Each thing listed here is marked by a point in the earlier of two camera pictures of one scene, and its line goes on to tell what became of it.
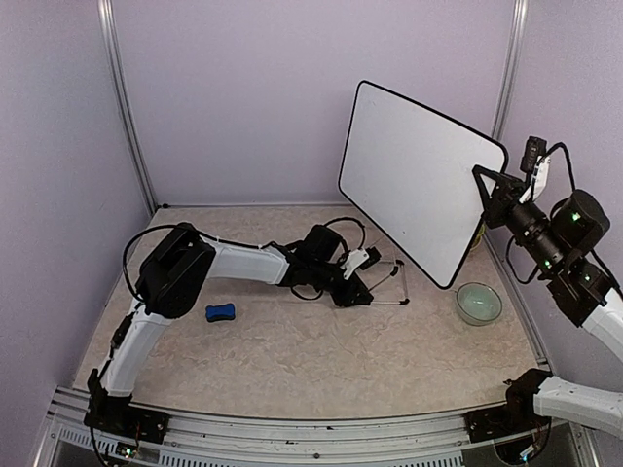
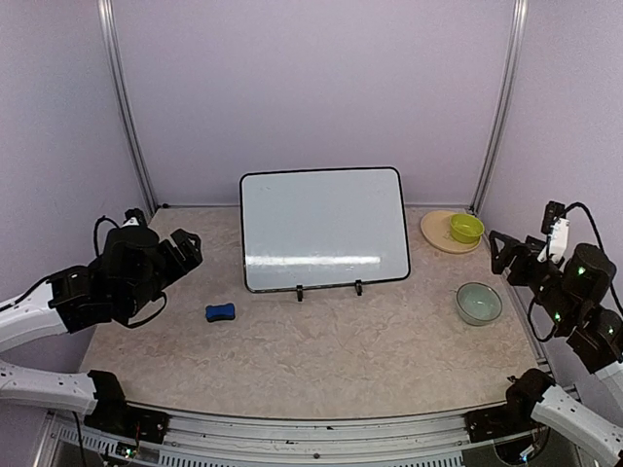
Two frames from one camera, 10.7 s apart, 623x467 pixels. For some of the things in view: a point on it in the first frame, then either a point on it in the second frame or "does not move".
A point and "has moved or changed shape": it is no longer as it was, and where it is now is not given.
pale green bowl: (478, 304) does not move
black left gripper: (347, 298) to (178, 268)
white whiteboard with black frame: (411, 172) to (315, 227)
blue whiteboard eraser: (220, 312) does not move
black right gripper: (500, 201) to (526, 251)
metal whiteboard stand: (393, 272) has moved or changed shape
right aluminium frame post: (513, 71) does not move
